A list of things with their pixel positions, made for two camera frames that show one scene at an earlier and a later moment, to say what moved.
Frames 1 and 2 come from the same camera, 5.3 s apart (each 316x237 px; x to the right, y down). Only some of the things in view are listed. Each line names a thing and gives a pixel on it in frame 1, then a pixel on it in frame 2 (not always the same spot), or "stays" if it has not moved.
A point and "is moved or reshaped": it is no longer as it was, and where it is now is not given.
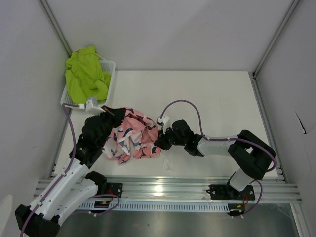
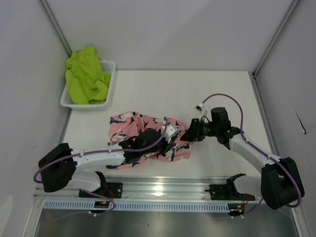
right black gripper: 162,141 to 190,135
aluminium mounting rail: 274,189 stays
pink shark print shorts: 134,138 is moved or reshaped
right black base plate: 226,192 stays
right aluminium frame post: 288,16 stays
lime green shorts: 84,77 stays
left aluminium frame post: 56,26 stays
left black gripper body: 108,127 to 162,148
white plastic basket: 108,66 stays
